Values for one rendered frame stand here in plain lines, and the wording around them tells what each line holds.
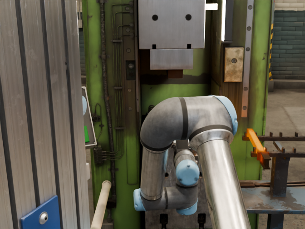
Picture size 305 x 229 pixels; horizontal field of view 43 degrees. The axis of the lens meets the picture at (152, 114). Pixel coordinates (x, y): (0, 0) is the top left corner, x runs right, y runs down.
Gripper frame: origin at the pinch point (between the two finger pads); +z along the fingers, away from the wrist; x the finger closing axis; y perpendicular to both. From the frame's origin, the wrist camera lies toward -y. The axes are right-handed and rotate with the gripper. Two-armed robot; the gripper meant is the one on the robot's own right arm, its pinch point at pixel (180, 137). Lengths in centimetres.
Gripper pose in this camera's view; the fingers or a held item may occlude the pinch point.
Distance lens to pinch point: 159.4
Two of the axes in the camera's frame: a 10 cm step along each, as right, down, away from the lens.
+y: 0.2, 9.7, 2.3
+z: 0.0, -2.3, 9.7
